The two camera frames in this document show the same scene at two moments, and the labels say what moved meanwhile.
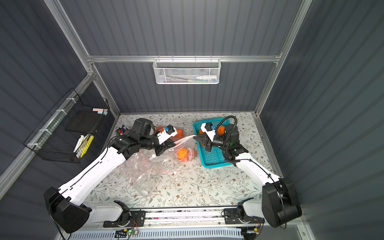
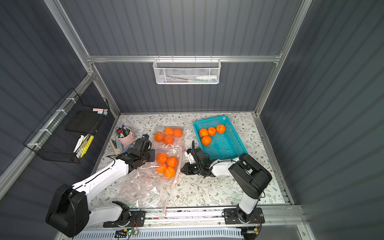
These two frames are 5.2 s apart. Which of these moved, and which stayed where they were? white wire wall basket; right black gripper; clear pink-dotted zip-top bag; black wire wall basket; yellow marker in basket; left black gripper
Moved: clear pink-dotted zip-top bag; right black gripper; left black gripper
Stayed: black wire wall basket; yellow marker in basket; white wire wall basket
